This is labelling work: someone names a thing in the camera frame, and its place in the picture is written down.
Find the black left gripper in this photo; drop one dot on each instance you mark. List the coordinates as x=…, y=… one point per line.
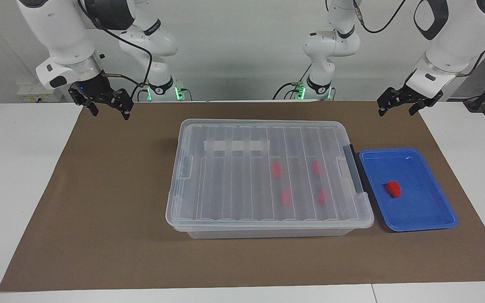
x=406, y=97

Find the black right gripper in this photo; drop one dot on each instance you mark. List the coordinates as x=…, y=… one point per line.
x=95, y=92

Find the red block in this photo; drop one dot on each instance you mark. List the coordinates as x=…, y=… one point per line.
x=276, y=170
x=286, y=197
x=393, y=189
x=322, y=197
x=316, y=167

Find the clear ribbed plastic lid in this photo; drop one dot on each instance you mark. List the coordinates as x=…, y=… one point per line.
x=234, y=185

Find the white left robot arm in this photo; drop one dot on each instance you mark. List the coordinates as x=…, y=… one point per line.
x=444, y=54

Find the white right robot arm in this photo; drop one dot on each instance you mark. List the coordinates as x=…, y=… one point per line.
x=65, y=33

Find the blue plastic tray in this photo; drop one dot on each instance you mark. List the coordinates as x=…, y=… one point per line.
x=419, y=206

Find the clear plastic storage box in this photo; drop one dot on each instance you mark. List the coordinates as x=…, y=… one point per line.
x=267, y=232

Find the green lit connector plug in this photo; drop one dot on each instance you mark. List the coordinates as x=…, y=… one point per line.
x=179, y=90
x=299, y=90

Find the brown table mat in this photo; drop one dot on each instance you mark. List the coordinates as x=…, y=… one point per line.
x=99, y=256

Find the white wall socket strip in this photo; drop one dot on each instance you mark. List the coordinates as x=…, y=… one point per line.
x=32, y=92

